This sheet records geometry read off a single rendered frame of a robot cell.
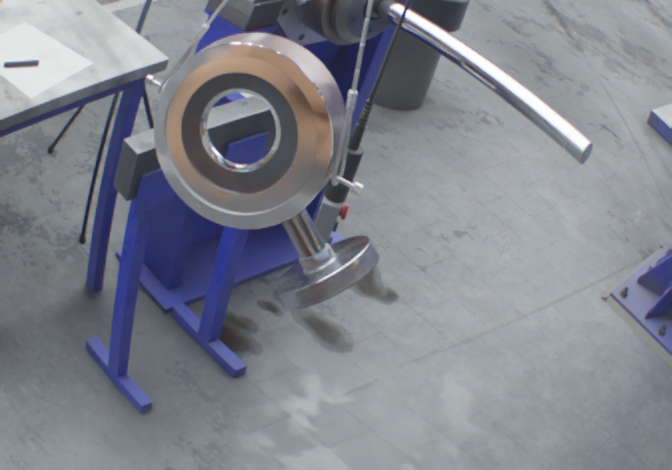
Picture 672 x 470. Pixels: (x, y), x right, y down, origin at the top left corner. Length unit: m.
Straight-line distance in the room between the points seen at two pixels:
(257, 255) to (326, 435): 0.81
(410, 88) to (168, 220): 1.73
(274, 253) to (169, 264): 0.49
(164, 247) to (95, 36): 0.84
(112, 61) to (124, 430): 1.07
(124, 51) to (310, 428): 1.25
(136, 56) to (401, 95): 2.11
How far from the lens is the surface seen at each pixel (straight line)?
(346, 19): 3.03
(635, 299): 4.41
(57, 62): 2.87
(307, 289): 2.07
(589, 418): 3.72
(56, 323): 3.27
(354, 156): 2.20
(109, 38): 3.03
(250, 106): 2.80
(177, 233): 3.36
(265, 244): 3.81
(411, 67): 4.76
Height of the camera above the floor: 2.26
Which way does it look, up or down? 34 degrees down
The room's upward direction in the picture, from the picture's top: 21 degrees clockwise
